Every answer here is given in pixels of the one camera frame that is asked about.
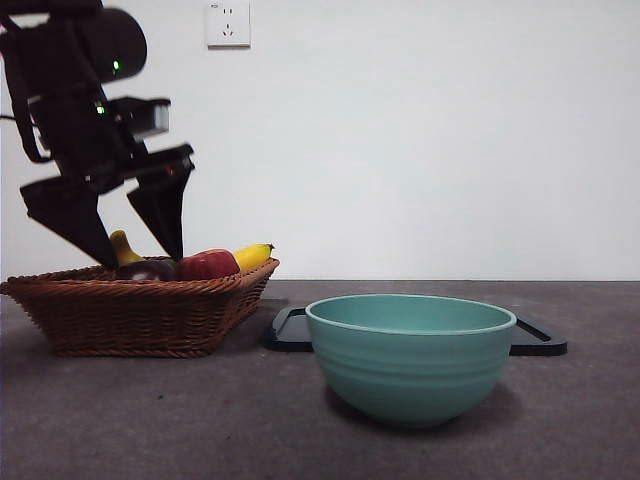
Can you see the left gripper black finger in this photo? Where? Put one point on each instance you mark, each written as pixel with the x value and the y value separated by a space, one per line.
pixel 70 210
pixel 162 205

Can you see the dark purple plum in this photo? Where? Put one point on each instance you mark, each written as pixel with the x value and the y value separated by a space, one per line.
pixel 147 272

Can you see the teal ribbed bowl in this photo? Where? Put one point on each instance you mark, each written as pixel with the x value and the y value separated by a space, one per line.
pixel 415 375

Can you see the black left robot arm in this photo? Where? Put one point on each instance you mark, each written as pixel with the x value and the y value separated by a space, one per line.
pixel 75 40

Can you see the red bell pepper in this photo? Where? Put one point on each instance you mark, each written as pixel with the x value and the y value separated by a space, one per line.
pixel 207 266

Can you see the yellow banana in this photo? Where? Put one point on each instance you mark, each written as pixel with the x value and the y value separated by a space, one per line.
pixel 255 255

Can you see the brown wicker basket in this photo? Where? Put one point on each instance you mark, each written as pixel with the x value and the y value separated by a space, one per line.
pixel 135 320

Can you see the black rectangular tray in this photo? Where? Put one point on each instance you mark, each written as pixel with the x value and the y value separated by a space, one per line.
pixel 290 332

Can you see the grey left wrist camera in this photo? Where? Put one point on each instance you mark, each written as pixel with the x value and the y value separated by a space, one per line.
pixel 150 117

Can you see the white wall socket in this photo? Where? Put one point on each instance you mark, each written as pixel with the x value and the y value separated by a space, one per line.
pixel 229 25

